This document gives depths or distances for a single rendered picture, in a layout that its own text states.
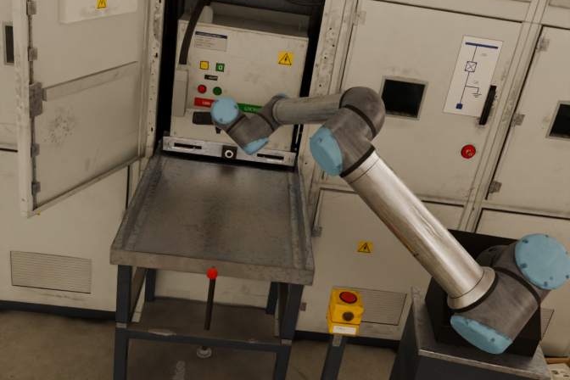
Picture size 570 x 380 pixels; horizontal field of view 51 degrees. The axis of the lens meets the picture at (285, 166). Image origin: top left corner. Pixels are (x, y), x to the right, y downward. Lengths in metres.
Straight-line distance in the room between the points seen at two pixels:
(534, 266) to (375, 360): 1.40
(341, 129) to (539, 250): 0.61
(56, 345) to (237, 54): 1.45
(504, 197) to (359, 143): 1.27
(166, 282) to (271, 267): 0.98
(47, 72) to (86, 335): 1.32
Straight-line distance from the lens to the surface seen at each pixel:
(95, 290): 2.82
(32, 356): 2.78
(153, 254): 1.85
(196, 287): 2.75
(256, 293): 2.75
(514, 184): 2.65
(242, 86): 2.35
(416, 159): 2.47
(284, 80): 2.34
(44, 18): 1.90
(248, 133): 1.99
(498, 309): 1.62
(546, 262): 1.69
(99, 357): 2.75
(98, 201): 2.57
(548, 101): 2.55
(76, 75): 2.05
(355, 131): 1.48
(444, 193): 2.57
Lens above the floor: 1.88
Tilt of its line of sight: 24 degrees down
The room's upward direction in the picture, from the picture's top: 9 degrees clockwise
